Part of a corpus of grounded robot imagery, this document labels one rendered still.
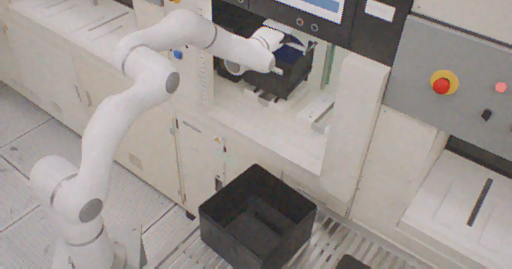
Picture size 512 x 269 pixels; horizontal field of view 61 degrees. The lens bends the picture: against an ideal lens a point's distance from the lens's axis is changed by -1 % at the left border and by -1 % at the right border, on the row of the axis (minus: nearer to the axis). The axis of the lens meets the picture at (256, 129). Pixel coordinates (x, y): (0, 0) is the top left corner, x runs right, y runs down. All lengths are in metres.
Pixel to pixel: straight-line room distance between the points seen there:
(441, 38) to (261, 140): 0.84
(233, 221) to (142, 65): 0.68
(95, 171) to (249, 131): 0.74
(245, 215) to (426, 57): 0.83
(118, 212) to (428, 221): 1.71
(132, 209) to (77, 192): 1.47
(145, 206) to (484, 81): 1.98
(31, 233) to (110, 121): 1.59
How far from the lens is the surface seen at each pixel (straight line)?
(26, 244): 2.68
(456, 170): 1.81
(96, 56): 2.32
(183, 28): 1.23
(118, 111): 1.19
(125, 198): 2.71
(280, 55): 1.83
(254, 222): 1.59
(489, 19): 1.13
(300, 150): 1.70
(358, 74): 1.23
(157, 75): 1.15
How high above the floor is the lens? 2.05
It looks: 42 degrees down
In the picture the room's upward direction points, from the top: 3 degrees clockwise
